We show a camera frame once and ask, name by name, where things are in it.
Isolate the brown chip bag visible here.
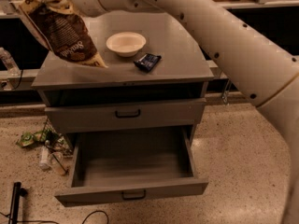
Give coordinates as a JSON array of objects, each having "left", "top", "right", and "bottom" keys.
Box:
[{"left": 18, "top": 0, "right": 107, "bottom": 68}]

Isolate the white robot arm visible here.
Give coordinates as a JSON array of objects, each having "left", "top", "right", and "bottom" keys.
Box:
[{"left": 72, "top": 0, "right": 299, "bottom": 224}]

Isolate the grey drawer cabinet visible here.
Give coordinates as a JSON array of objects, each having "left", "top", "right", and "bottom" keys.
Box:
[{"left": 33, "top": 12, "right": 213, "bottom": 145}]

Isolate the open grey lower drawer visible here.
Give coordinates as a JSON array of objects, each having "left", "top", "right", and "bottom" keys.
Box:
[{"left": 55, "top": 126, "right": 208, "bottom": 207}]

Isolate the closed grey upper drawer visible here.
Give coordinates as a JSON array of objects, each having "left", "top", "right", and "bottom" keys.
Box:
[{"left": 46, "top": 98, "right": 206, "bottom": 133}]

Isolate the dark blue snack packet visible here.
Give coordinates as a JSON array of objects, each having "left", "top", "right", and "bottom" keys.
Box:
[{"left": 134, "top": 53, "right": 162, "bottom": 72}]

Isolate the clear plastic bottle on floor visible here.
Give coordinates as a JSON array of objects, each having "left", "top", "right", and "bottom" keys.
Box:
[{"left": 39, "top": 147, "right": 50, "bottom": 171}]

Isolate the clear bottle at left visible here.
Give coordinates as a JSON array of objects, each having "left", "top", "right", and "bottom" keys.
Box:
[{"left": 0, "top": 48, "right": 21, "bottom": 77}]

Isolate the grey horizontal rail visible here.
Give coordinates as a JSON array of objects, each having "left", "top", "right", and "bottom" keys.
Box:
[{"left": 0, "top": 60, "right": 226, "bottom": 83}]

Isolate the black floor cable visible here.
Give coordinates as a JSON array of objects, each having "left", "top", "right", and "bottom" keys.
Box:
[{"left": 0, "top": 210, "right": 110, "bottom": 224}]

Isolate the black stand post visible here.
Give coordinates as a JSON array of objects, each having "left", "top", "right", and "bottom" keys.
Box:
[{"left": 8, "top": 182, "right": 27, "bottom": 224}]

